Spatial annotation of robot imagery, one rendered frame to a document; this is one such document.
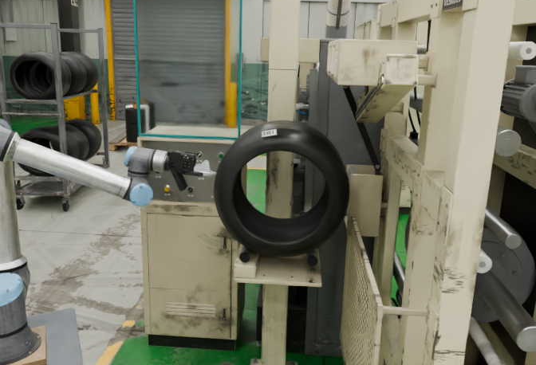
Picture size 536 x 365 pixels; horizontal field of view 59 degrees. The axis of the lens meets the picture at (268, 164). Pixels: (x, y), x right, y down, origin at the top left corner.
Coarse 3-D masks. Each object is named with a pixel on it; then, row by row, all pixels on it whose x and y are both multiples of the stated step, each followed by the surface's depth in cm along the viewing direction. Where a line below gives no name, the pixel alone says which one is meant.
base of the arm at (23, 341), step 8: (24, 328) 178; (0, 336) 172; (8, 336) 173; (16, 336) 175; (24, 336) 178; (32, 336) 182; (0, 344) 172; (8, 344) 173; (16, 344) 174; (24, 344) 176; (32, 344) 180; (0, 352) 171; (8, 352) 172; (16, 352) 174; (24, 352) 176; (0, 360) 171; (8, 360) 172
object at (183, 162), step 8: (168, 152) 199; (176, 152) 200; (184, 152) 203; (168, 160) 200; (176, 160) 200; (184, 160) 198; (192, 160) 198; (168, 168) 202; (184, 168) 199; (192, 168) 201
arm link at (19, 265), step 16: (0, 176) 180; (0, 192) 181; (0, 208) 182; (16, 208) 188; (0, 224) 183; (16, 224) 188; (0, 240) 184; (16, 240) 188; (0, 256) 185; (16, 256) 189; (0, 272) 184; (16, 272) 187
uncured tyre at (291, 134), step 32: (256, 128) 196; (288, 128) 188; (224, 160) 192; (320, 160) 186; (224, 192) 191; (224, 224) 198; (256, 224) 220; (288, 224) 221; (320, 224) 192; (288, 256) 199
